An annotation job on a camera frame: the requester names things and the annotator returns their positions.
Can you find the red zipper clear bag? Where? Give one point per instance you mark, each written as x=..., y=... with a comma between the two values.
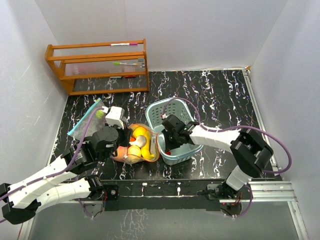
x=154, y=148

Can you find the white garlic bulb toy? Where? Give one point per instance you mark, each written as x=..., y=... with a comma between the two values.
x=141, y=141

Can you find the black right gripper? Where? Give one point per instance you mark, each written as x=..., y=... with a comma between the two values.
x=169, y=146

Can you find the aluminium frame rail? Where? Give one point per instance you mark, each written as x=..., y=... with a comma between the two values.
x=274, y=191

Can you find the pink white marker pen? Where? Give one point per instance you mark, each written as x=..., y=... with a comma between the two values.
x=124, y=44

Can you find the yellow lemon fruit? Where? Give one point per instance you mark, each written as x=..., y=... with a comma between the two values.
x=139, y=131

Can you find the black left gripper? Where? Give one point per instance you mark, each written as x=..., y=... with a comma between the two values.
x=126, y=132

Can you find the light blue plastic basket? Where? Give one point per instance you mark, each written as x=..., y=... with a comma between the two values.
x=180, y=109

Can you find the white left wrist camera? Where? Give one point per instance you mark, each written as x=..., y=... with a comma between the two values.
x=114, y=116

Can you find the green capped marker pen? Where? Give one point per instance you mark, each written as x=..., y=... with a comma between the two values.
x=125, y=63

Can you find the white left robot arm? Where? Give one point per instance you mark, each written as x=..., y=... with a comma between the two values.
x=47, y=187

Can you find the green bumpy fruit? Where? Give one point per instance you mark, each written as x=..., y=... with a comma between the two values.
x=100, y=114

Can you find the wooden shelf rack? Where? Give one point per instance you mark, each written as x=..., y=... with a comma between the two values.
x=71, y=63

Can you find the pink orange peach fruit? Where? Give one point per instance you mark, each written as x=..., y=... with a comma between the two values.
x=121, y=154

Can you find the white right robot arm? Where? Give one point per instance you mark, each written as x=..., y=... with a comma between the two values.
x=251, y=153

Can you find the yellow banana toy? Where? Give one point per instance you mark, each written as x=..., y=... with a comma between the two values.
x=145, y=150

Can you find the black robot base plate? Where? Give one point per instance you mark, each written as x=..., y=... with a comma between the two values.
x=173, y=194

